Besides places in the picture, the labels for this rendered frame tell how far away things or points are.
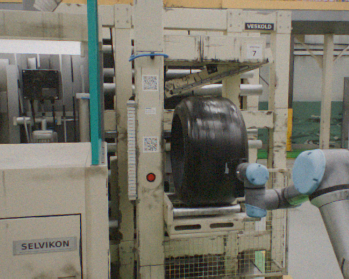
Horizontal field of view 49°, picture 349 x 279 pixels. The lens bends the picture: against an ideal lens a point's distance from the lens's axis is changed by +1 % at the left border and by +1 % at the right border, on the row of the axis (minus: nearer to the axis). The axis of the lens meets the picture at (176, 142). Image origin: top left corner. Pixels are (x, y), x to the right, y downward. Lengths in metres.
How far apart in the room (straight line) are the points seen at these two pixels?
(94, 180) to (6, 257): 0.28
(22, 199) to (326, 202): 0.75
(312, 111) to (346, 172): 10.84
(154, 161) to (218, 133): 0.35
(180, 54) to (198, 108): 0.45
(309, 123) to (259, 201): 10.53
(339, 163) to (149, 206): 1.04
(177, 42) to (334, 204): 1.34
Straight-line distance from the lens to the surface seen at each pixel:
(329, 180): 1.04
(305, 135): 11.87
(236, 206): 1.89
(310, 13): 7.86
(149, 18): 1.83
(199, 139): 1.67
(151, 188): 1.84
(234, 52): 2.18
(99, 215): 0.99
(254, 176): 1.36
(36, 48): 1.90
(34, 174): 0.98
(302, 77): 11.86
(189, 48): 2.11
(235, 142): 1.71
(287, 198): 1.42
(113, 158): 2.65
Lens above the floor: 1.43
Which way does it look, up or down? 6 degrees down
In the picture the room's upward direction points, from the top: straight up
